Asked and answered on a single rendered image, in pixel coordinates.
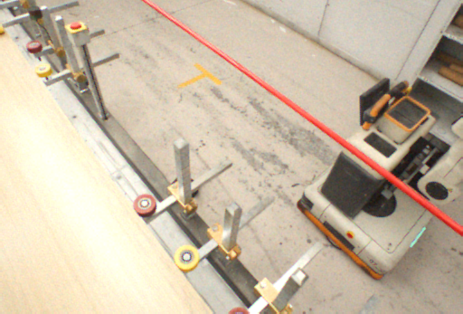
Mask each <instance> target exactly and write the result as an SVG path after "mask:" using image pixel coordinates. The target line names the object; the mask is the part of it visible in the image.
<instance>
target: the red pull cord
mask: <svg viewBox="0 0 463 314"><path fill-rule="evenodd" d="M141 1H144V3H146V4H148V5H149V6H151V7H152V8H154V9H155V11H158V13H160V14H162V15H163V16H164V17H166V18H167V19H168V20H170V21H171V22H173V23H174V24H176V25H177V26H179V28H182V29H183V30H184V31H185V32H187V33H189V34H190V35H192V37H193V38H195V39H196V40H198V41H199V42H200V43H203V44H204V46H206V47H209V49H210V50H212V51H213V52H215V53H216V54H218V55H220V56H221V57H222V58H223V59H224V60H226V61H227V62H228V63H229V64H231V65H232V66H234V67H235V68H236V69H238V70H240V71H241V72H242V73H244V74H245V75H246V76H248V77H249V78H251V79H252V80H253V81H255V82H257V83H258V84H259V85H260V86H261V87H263V88H264V89H265V90H267V91H268V92H270V93H271V94H272V95H273V96H276V97H277V98H278V99H279V100H280V101H283V103H285V104H286V105H288V106H289V107H291V108H292V109H293V110H295V111H296V112H297V113H298V114H299V115H300V116H302V117H303V118H305V119H306V120H308V121H310V123H311V124H313V125H315V126H316V127H317V128H319V129H321V130H322V131H323V132H324V133H325V134H327V135H328V136H329V137H330V138H331V139H334V140H335V142H337V143H338V144H340V145H341V146H342V147H344V148H346V149H347V150H348V151H349V152H350V153H352V154H354V155H355V156H356V157H358V158H360V160H361V161H364V163H365V164H366V165H367V166H369V167H371V168H372V169H373V170H375V171H376V172H377V173H378V174H380V175H382V176H383V177H384V178H386V179H387V180H388V181H389V182H392V184H393V185H395V186H397V187H398V189H401V190H402V191H403V193H404V194H406V195H408V196H409V197H410V198H412V199H413V201H414V200H415V201H416V202H417V203H418V204H420V205H421V206H422V207H424V208H425V209H426V210H428V211H429V212H431V214H434V216H436V217H438V218H439V219H440V220H441V221H442V222H443V223H444V224H446V225H447V226H448V227H450V228H451V229H452V230H454V231H455V232H456V233H458V234H459V235H460V236H463V227H462V226H461V225H459V224H458V223H456V222H455V221H454V220H453V219H451V218H450V217H449V216H447V215H446V214H445V213H443V212H441V211H440V210H439V209H438V208H437V207H436V206H434V205H433V204H432V203H429V201H427V200H426V199H424V198H423V197H422V196H420V195H419V194H417V193H416V192H414V190H412V189H411V188H409V187H408V186H407V185H405V184H404V183H403V182H402V181H400V180H399V178H397V177H395V176H394V175H392V174H390V173H389V172H388V171H387V170H386V169H384V168H383V167H382V166H379V165H378V164H377V163H376V162H374V161H373V160H371V159H370V158H369V157H368V156H367V155H365V154H364V152H361V151H360V150H359V149H358V148H355V147H354V146H353V145H352V144H349V143H348V141H346V140H345V139H343V138H341V137H340V135H337V134H336V133H335V132H334V131H333V130H332V129H330V128H328V127H327V126H326V125H324V124H323V123H322V122H320V121H319V120H317V119H315V117H314V116H311V115H310V114H309V113H308V112H306V111H304V110H303V109H301V107H299V106H298V105H297V104H296V103H294V102H293V101H291V100H289V99H288V97H285V96H283V94H282V93H280V92H279V91H277V90H275V89H274V88H273V87H271V86H269V84H268V83H267V82H264V80H262V79H261V78H259V77H258V76H256V75H255V74H254V73H252V72H250V71H249V70H248V69H245V67H243V66H242V65H241V64H239V63H237V62H236V61H235V60H233V59H232V58H231V57H230V56H229V55H227V54H226V53H224V52H222V51H221V50H219V49H218V48H217V47H215V46H213V44H211V43H209V42H208V41H206V40H205V39H204V38H203V37H202V36H200V35H198V34H197V33H196V32H195V31H192V29H190V28H189V27H187V26H186V25H184V24H182V23H181V22H179V20H176V19H175V18H174V17H173V16H171V15H170V14H168V13H167V12H166V11H164V10H162V9H161V8H160V7H159V6H156V4H153V3H152V2H151V1H150V0H141Z"/></svg>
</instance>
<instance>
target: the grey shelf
mask: <svg viewBox="0 0 463 314"><path fill-rule="evenodd" d="M460 14H463V0H457V2H456V3H455V5H454V6H453V7H452V10H451V11H450V13H449V14H448V18H446V21H445V22H444V24H443V25H442V26H441V28H440V30H439V33H437V35H436V37H435V39H434V41H433V42H432V44H431V46H430V47H429V49H428V50H427V52H426V54H425V55H424V58H423V59H422V60H421V63H420V64H419V67H418V68H417V69H416V72H414V74H413V76H412V78H411V79H410V82H409V84H410V86H411V92H410V93H409V94H408V97H410V98H412V99H414V100H416V101H417V102H418V103H421V105H423V106H424V107H427V108H428V109H429V110H430V115H431V116H432V117H434V119H435V120H436V123H435V124H434V127H433V128H431V130H430V133H431V134H433V135H434V136H436V137H437V138H439V139H442V140H443V141H444V142H446V144H449V145H450V146H452V145H453V144H454V143H455V141H456V140H457V139H458V138H459V136H457V135H456V134H455V133H454V132H453V131H452V129H451V127H452V125H451V124H452V122H454V120H457V119H459V117H461V116H462V111H463V87H461V86H460V85H458V84H457V83H456V82H453V81H451V80H450V79H448V78H445V77H443V76H442V75H440V74H439V73H438V71H439V69H440V68H441V66H442V65H445V66H447V67H450V66H451V65H449V64H447V63H445V62H443V61H442V60H440V59H438V58H436V57H437V55H438V54H439V52H441V51H443V52H446V53H448V54H449V55H451V56H453V57H456V58H457V59H459V60H460V61H462V62H463V29H462V28H460V27H458V26H456V25H454V22H455V21H456V19H457V18H458V16H459V15H460ZM450 40H451V41H450ZM447 45H448V46H447ZM446 46H447V49H446ZM445 49H446V50H445ZM444 50H445V51H444ZM423 82H424V83H423ZM422 84H423V85H422ZM421 86H422V87H421Z"/></svg>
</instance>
